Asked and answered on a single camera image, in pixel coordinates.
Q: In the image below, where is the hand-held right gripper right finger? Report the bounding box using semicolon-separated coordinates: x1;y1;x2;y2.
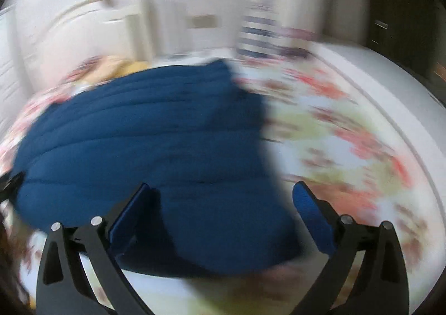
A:
292;181;410;315

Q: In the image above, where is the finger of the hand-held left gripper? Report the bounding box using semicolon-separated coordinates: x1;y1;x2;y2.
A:
0;172;24;202

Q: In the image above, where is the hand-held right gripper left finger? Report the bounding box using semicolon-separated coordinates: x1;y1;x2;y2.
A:
36;183;154;315

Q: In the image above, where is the blue puffer jacket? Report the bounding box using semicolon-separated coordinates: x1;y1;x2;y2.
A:
9;59;304;277

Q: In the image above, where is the floral bedsheet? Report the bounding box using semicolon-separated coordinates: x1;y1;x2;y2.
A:
0;55;438;315

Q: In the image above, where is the floral pillow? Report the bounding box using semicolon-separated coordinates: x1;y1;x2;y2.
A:
63;57;101;87

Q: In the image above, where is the pale yellow patterned pillow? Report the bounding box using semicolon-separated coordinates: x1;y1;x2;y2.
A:
91;56;130;83

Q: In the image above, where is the bright yellow pillow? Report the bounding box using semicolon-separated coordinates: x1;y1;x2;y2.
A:
122;60;152;75

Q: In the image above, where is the white headboard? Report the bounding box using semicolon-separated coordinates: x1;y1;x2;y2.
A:
45;0;158;62

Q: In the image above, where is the dark cabinet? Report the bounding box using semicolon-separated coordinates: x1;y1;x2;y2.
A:
362;0;446;93

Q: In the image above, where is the white bed frame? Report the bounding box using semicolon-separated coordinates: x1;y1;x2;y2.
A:
312;41;446;315

